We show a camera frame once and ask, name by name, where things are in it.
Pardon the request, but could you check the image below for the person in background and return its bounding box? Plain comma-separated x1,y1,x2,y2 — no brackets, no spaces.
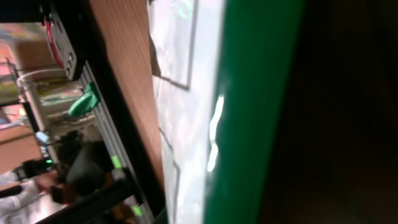
0,130,137,224

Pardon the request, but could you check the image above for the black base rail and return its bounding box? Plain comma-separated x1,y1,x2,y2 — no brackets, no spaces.
40,1,168,223

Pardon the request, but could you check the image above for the green white gloves package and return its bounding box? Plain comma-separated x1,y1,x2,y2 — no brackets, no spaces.
147,0,305,223

